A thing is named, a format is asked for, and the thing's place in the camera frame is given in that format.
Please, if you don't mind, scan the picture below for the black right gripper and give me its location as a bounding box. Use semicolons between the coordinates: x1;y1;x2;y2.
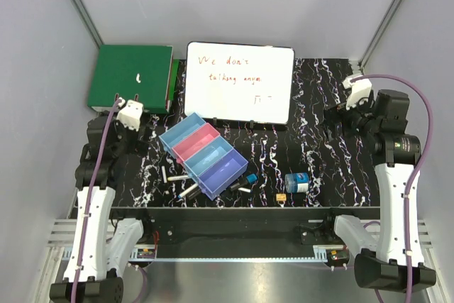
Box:
319;91;381;142

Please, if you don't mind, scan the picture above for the light blue bin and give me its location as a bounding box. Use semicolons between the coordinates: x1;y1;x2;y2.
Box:
159;113;206;152
184;136;233;179

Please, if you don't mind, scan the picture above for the pink bin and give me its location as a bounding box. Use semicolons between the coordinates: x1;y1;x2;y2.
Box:
172;123;220;164

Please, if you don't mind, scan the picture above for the blue gel jar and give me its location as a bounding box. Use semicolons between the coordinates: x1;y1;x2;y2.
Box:
284;172;309;193

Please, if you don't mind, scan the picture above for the white dry-erase board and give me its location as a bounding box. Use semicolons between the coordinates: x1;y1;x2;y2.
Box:
184;41;295;124

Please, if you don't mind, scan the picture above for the purple bin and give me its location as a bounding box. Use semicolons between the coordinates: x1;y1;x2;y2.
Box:
199;149;248;201

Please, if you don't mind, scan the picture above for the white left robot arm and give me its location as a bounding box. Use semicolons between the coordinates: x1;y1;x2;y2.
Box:
49;114;153;302

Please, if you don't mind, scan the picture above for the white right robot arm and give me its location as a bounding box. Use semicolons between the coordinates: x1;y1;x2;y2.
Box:
322;89;436;293

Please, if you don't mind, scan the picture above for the white chalk stick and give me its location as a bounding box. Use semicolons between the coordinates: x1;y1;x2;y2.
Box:
161;166;167;184

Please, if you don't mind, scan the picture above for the white marker yellow cap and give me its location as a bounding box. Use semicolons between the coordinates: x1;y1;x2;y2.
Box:
167;175;190;182

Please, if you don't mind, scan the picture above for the white pen blue tip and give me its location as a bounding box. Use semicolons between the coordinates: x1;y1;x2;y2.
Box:
178;183;199;199

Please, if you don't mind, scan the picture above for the black marker green cap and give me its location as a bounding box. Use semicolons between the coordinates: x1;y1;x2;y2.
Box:
187;188;202;200

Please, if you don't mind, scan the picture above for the small yellow eraser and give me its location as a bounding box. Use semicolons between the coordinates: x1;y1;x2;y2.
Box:
276;193;287;202

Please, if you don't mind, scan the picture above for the black marker blue cap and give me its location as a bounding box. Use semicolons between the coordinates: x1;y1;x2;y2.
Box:
229;174;258;192

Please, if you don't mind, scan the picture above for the white pen blue cap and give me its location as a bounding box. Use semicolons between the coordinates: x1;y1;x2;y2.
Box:
238;187;251;193

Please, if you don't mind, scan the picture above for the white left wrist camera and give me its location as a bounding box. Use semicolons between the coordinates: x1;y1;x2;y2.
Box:
116;100;143;131

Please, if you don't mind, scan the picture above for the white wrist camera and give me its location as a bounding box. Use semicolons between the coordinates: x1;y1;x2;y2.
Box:
116;100;143;131
342;74;372;111

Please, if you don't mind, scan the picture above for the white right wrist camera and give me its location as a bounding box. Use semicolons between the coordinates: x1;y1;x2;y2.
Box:
342;74;372;111

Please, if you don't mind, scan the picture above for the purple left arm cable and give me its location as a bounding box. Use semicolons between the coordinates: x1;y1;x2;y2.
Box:
70;99;148;303

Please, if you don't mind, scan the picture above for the green ring binder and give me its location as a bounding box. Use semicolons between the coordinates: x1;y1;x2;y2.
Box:
87;45;178;114

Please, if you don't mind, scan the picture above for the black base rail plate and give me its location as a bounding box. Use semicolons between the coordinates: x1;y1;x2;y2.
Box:
110;207;380;261

